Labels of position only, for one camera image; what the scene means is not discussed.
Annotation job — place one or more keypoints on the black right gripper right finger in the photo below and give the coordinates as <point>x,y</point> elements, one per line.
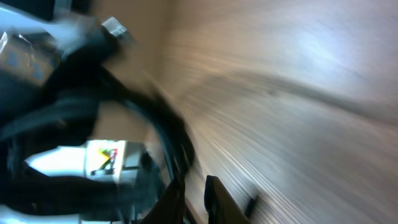
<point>219,204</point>

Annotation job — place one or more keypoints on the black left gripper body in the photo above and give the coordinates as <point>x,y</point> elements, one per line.
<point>38,35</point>

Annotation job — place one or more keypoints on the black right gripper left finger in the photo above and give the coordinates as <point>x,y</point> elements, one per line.
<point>170,208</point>

